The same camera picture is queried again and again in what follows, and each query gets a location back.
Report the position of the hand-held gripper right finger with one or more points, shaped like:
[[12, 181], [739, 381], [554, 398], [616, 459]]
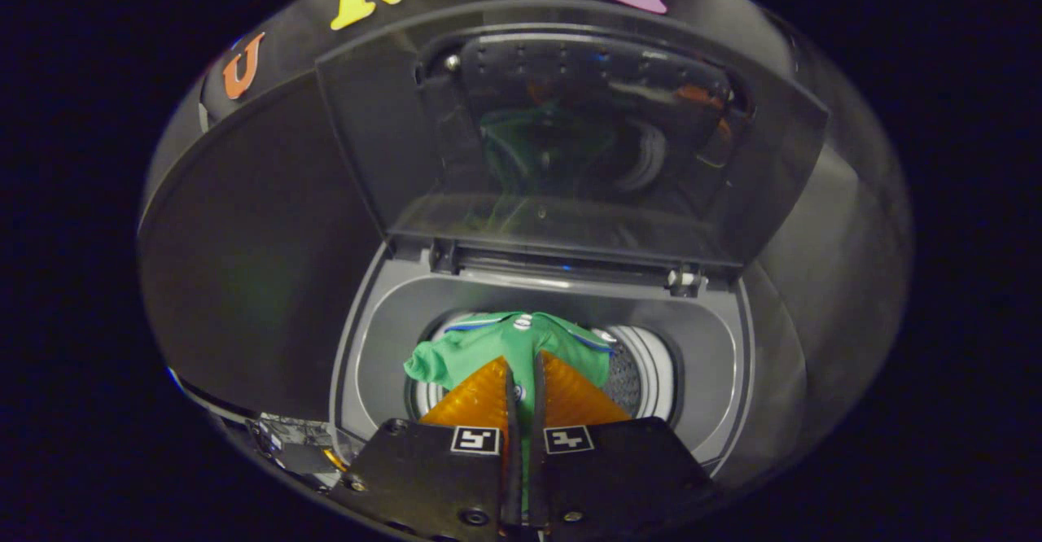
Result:
[[619, 477]]

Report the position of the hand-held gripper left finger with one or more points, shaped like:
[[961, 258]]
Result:
[[440, 477]]

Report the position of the green polo shirt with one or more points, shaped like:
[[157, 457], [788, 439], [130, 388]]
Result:
[[480, 347]]

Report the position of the dark grey washing machine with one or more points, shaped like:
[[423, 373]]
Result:
[[383, 347]]

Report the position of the dark washing machine lid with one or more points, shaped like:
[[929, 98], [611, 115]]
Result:
[[374, 135]]

